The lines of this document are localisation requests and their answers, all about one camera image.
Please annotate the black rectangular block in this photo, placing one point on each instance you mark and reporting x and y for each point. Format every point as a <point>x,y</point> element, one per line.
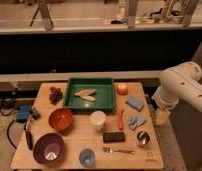
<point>109,137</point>

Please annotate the white paper cup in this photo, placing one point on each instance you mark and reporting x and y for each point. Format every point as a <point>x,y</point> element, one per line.
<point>97,120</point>

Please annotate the blue grey cloth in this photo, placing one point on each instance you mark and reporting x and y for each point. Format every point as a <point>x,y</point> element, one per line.
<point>136,121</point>

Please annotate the purple bowl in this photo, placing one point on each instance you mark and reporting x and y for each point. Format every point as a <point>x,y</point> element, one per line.
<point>48,149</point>

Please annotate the orange fruit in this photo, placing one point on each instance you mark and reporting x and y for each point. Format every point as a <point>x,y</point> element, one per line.
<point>122,89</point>

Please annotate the green plastic tray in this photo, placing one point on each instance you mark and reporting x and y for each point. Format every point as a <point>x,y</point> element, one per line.
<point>104,97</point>

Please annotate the orange carrot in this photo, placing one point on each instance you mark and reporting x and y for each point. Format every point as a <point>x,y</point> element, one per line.
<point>120,120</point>

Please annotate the black handled tool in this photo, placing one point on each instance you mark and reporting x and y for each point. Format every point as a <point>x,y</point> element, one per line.
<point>28,134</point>

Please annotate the red bowl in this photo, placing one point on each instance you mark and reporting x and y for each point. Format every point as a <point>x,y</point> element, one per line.
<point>61,119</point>

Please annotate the small blue cup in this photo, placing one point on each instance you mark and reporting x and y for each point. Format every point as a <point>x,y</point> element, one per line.
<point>87,157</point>

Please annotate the blue power box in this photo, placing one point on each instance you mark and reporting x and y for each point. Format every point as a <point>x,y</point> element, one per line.
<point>23,113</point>

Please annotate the silver fork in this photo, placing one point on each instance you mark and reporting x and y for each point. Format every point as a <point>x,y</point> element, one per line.
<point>111,150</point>

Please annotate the small metal cup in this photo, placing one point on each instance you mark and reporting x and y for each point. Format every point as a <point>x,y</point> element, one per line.
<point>143,138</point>

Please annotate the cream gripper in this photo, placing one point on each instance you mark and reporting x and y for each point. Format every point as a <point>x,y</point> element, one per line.
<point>161,116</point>

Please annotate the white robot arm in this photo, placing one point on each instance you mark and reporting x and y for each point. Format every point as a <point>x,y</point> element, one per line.
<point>178,82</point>

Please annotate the wooden table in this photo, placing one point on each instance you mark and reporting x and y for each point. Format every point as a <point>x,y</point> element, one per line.
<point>82,135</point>

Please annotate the dark red grape bunch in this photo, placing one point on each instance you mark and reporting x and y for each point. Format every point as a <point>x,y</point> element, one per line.
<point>55,95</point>

